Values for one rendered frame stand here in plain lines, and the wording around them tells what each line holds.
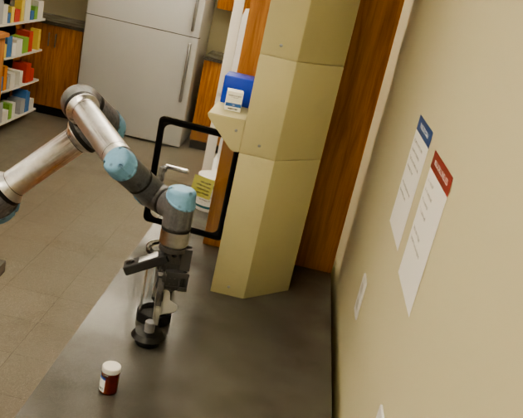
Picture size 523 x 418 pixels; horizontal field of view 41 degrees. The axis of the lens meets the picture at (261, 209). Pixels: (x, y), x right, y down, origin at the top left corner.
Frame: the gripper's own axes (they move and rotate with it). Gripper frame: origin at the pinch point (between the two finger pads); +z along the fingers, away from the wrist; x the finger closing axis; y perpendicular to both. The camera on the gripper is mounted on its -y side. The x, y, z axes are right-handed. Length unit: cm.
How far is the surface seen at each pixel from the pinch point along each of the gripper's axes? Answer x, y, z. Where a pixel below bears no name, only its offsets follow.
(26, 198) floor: 335, -70, 102
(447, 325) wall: -81, 35, -47
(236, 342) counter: 4.9, 25.2, 9.7
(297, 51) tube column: 32, 31, -70
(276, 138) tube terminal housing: 32, 30, -44
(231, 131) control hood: 35, 17, -43
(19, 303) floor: 180, -52, 103
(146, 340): -3.7, -0.8, 6.6
